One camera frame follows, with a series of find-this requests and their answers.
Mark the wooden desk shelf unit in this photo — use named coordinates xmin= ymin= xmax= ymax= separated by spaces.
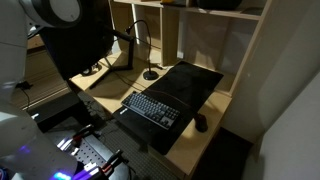
xmin=110 ymin=0 xmax=275 ymax=97

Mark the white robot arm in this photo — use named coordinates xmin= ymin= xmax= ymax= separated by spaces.
xmin=0 ymin=0 xmax=82 ymax=180

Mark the black monitor stand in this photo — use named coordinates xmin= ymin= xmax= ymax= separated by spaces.
xmin=89 ymin=27 xmax=135 ymax=89

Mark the red black clamp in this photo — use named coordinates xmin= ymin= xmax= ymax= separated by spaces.
xmin=72 ymin=124 xmax=94 ymax=141
xmin=101 ymin=150 xmax=123 ymax=176

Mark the black computer monitor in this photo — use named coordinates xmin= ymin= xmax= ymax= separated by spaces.
xmin=40 ymin=0 xmax=114 ymax=80

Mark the dark bag on shelf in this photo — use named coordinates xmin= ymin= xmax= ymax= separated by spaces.
xmin=197 ymin=0 xmax=242 ymax=10

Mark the dark mechanical keyboard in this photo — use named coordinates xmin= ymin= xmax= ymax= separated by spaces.
xmin=121 ymin=92 xmax=180 ymax=130

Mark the black gooseneck microphone stand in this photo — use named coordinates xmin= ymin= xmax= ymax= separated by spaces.
xmin=125 ymin=20 xmax=159 ymax=81

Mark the black desk mat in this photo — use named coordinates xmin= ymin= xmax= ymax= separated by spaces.
xmin=114 ymin=61 xmax=223 ymax=155

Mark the black phone on shelf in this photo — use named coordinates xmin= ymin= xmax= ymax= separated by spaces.
xmin=160 ymin=0 xmax=186 ymax=7

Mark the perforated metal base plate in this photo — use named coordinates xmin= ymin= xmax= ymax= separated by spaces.
xmin=57 ymin=135 xmax=113 ymax=171

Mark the black computer mouse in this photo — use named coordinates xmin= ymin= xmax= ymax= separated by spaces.
xmin=194 ymin=114 xmax=208 ymax=132

